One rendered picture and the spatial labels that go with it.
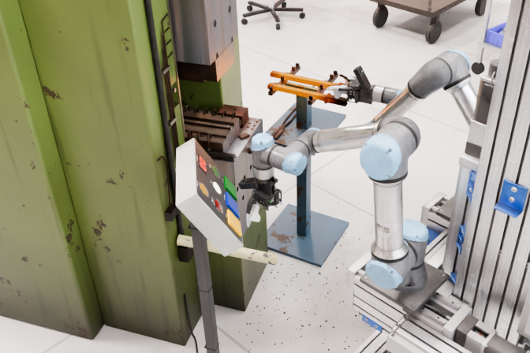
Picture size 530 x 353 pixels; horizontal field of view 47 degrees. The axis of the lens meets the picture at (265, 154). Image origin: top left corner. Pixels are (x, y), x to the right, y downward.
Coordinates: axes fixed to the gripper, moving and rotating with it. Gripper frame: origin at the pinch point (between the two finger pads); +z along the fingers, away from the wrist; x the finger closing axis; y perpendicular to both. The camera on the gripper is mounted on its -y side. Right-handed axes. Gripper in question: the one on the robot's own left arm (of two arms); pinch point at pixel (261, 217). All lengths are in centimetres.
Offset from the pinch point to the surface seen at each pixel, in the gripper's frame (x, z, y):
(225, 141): 22.3, -3.7, -43.3
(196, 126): 20, -6, -59
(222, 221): -22.2, -13.9, 4.3
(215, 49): 20, -47, -42
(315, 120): 90, 19, -51
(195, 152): -12.1, -26.0, -19.0
